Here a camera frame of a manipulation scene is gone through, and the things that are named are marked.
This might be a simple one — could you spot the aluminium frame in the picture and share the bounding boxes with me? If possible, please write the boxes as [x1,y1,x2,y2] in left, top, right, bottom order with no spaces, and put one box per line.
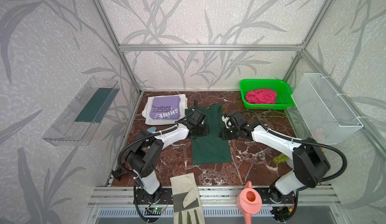
[98,0,386,224]

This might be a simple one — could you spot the pink crumpled t-shirt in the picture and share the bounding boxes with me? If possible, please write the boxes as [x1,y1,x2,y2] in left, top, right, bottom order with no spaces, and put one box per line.
[245,89,277,104]

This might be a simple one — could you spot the dark green t-shirt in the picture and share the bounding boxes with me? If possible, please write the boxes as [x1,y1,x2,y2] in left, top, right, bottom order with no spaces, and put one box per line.
[192,103,232,165]

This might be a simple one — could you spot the potted artificial flowers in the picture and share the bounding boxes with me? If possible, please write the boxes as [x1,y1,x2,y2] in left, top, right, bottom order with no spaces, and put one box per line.
[274,146,325,168]

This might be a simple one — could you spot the green plastic basket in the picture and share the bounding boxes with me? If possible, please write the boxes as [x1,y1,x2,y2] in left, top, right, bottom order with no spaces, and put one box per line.
[239,79,295,110]

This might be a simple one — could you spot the white wire mesh basket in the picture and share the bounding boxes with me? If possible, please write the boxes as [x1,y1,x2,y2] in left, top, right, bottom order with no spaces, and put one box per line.
[292,73,363,145]

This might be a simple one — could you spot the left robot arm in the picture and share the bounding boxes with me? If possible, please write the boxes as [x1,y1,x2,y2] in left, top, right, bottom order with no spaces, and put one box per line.
[117,99,209,204]

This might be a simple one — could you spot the purple folded t-shirt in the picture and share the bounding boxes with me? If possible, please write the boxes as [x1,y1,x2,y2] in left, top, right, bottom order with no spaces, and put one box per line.
[149,95,181,120]

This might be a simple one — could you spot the clear plastic wall shelf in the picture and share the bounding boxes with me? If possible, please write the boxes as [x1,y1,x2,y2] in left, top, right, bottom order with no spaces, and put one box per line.
[42,77,120,147]

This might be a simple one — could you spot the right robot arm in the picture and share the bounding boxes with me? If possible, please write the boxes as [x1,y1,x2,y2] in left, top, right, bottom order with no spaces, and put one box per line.
[220,111,348,203]

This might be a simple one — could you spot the white folded t-shirt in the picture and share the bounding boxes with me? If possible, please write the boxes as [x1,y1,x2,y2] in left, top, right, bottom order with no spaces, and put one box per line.
[141,94,188,125]

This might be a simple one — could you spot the red spray bottle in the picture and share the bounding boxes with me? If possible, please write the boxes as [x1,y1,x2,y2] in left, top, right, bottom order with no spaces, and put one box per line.
[112,167,132,181]

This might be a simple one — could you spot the beige gardening glove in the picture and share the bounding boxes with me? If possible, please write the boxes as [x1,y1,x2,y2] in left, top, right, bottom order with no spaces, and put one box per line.
[170,173,205,224]

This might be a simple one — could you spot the light blue garden trowel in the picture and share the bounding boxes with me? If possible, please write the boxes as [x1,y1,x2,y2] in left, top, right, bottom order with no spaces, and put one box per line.
[147,126,156,133]

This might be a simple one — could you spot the pink watering can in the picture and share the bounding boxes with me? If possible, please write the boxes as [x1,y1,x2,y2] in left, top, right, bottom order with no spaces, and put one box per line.
[236,181,262,224]

